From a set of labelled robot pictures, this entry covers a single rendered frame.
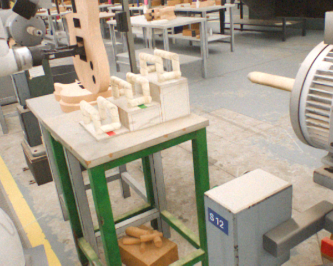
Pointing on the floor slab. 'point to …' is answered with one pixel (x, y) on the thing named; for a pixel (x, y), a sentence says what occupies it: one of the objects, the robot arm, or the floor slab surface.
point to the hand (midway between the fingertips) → (80, 49)
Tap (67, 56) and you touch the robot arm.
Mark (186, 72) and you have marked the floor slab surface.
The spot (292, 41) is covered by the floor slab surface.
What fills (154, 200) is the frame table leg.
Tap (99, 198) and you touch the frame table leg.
